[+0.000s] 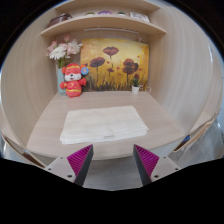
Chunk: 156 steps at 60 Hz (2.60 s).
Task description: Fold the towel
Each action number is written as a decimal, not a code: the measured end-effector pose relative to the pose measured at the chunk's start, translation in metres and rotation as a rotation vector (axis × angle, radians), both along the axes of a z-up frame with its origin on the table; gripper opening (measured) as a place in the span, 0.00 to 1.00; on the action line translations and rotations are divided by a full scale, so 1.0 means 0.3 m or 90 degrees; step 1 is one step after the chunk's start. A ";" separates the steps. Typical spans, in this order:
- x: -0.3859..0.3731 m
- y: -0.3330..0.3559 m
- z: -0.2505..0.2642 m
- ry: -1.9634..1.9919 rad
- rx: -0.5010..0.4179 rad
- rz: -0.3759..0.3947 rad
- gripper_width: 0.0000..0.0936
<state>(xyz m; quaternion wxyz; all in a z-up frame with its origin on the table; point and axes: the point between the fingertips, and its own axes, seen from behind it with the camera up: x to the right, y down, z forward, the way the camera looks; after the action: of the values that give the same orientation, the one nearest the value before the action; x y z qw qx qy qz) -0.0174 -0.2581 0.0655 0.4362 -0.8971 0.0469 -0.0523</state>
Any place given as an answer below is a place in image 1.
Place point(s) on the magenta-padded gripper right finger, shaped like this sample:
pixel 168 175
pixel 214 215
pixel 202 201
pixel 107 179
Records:
pixel 146 161

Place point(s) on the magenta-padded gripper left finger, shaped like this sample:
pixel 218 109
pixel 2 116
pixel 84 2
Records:
pixel 79 161

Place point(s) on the cream white towel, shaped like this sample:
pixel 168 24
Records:
pixel 103 124

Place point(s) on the small white potted plant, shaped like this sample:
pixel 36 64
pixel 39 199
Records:
pixel 135 87

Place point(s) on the red plush mouse toy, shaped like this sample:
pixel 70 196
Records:
pixel 73 83

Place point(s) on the pale blue vase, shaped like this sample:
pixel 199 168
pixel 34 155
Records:
pixel 60 78

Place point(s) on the red poppy flower painting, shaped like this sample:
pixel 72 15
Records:
pixel 115 63

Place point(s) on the pink white flower bouquet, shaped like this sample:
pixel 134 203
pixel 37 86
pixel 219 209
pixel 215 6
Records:
pixel 63 50

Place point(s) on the light wooden shelf unit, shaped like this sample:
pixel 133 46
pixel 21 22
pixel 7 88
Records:
pixel 100 22

